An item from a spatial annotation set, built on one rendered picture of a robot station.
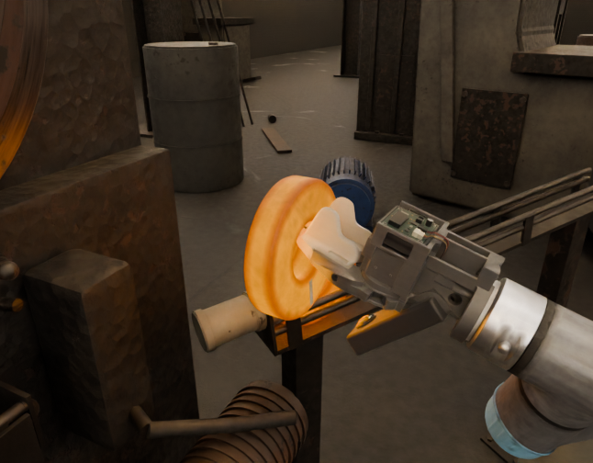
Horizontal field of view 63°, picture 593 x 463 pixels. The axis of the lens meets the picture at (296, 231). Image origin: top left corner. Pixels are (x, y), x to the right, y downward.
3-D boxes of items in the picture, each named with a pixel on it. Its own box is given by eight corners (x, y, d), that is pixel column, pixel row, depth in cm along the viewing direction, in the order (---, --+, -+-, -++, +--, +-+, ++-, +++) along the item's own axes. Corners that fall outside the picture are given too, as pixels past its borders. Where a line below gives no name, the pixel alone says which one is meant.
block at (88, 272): (55, 428, 64) (10, 270, 54) (101, 389, 70) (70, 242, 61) (116, 458, 60) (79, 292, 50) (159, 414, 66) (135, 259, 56)
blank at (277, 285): (234, 210, 45) (264, 217, 43) (312, 156, 56) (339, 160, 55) (251, 340, 52) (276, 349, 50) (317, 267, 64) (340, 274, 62)
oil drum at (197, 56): (139, 186, 323) (118, 42, 286) (193, 163, 372) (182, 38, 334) (212, 199, 299) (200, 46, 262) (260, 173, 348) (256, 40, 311)
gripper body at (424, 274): (397, 196, 49) (511, 251, 46) (369, 263, 54) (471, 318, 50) (369, 220, 43) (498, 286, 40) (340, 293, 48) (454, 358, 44)
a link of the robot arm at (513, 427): (590, 451, 53) (654, 415, 44) (497, 470, 51) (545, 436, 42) (553, 383, 58) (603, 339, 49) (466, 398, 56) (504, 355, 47)
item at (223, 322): (195, 337, 70) (187, 304, 67) (252, 315, 73) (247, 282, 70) (210, 362, 65) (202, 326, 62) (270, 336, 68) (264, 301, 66)
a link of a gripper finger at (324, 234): (299, 183, 50) (378, 222, 47) (285, 230, 53) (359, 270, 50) (284, 191, 48) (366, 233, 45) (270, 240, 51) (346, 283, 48)
